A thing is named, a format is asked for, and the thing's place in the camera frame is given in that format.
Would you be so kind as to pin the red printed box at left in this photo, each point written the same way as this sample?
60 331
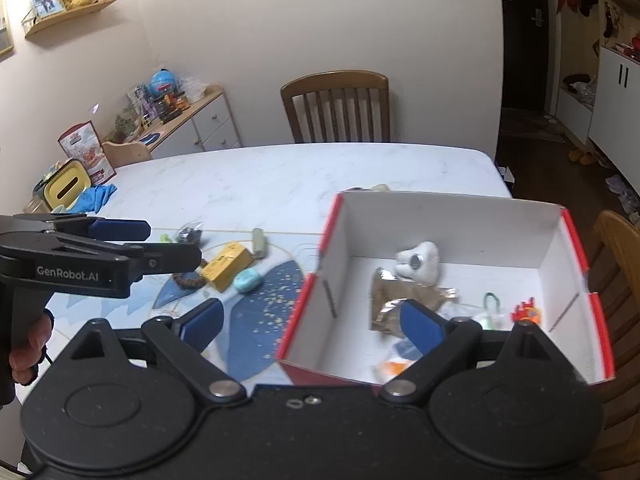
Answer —
85 150

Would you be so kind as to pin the white wall cabinet unit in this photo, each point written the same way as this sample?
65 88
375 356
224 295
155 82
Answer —
617 100

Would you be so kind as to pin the white wooden sideboard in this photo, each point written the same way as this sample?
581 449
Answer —
215 120

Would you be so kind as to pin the small red toy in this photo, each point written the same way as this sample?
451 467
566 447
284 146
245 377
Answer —
525 312

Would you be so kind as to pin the blue rubber gloves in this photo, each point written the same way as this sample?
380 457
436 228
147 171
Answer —
92 197

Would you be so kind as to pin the person's left hand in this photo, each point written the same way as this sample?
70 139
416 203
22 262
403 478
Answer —
30 356

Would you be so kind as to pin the brown hair scrunchie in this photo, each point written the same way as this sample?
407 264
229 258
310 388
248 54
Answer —
190 282

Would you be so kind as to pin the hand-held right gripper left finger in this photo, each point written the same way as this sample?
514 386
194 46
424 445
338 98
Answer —
205 321

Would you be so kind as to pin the cartoon face charm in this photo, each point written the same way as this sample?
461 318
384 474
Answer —
485 321

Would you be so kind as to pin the grey-green small tube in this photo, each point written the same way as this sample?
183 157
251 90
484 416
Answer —
259 242

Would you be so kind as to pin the orange slipper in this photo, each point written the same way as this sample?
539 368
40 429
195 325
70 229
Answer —
575 155
589 158

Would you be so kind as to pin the blue globe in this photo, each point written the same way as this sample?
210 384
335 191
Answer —
165 81

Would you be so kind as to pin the yellow tissue box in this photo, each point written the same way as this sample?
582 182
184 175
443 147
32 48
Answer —
67 185

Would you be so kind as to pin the clear plastic bag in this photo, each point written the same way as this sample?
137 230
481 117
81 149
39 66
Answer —
192 89

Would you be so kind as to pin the yellow carton box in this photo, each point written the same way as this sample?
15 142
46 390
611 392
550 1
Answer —
225 265

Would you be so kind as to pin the grey doormat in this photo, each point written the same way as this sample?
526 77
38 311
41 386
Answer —
530 122

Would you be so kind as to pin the brown slatted wooden chair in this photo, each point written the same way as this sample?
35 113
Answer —
335 82

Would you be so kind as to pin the dark wooden door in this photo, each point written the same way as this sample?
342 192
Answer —
525 60

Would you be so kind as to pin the clear bag of dark bits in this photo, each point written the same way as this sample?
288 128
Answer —
189 234

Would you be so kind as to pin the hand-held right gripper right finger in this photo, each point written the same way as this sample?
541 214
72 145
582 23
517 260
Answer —
422 330

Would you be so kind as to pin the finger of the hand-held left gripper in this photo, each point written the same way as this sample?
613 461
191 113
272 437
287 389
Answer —
165 257
122 230

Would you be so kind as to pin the red shoe box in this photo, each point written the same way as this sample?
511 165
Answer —
360 240

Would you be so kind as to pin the white plastic bag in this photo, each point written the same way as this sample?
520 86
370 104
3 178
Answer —
395 367

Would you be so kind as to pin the gold foil wrapper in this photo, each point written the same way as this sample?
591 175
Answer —
395 295

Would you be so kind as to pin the small pale wooden chair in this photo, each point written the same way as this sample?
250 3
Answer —
127 152

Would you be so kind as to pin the teal round ball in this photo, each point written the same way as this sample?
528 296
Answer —
248 280

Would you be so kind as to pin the wooden wall shelf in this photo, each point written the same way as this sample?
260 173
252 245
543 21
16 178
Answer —
75 16

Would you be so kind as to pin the light wooden round-back chair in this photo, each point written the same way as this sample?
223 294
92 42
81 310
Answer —
620 240

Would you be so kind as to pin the small white floor box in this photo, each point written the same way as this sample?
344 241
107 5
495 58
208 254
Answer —
507 174

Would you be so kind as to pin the small photo frame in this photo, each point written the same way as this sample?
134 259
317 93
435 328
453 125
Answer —
46 0

